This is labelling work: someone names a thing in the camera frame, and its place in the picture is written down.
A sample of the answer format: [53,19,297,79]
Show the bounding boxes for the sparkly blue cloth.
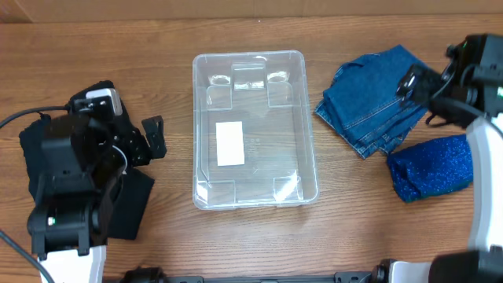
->
[387,134,473,203]

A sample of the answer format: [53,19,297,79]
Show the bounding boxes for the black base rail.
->
[107,267,372,283]

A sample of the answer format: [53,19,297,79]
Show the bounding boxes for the white label in bin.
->
[215,121,244,167]

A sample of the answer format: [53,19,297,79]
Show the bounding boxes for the clear plastic storage bin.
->
[193,50,319,211]

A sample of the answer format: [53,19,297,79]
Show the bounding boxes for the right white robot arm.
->
[364,34,502,282]

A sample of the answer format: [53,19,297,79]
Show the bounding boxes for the small black folded cloth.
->
[19,113,51,199]

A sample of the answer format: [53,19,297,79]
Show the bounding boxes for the square black cloth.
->
[108,168,155,241]

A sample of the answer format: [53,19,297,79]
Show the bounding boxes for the long black folded cloth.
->
[68,80,129,122]

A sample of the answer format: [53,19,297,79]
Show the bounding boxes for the blue denim jeans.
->
[314,45,427,160]

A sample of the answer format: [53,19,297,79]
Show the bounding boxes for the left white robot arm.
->
[26,114,167,282]

